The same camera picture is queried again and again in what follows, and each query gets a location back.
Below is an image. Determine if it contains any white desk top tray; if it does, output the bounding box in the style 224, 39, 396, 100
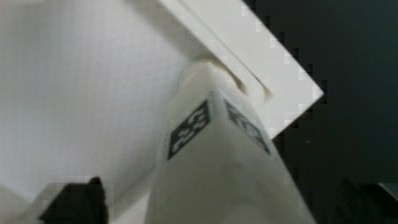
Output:
0, 0, 213, 224

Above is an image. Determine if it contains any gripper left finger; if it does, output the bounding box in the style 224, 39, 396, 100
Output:
39, 177, 108, 224

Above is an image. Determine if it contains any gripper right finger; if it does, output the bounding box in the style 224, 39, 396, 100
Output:
336, 180, 398, 224

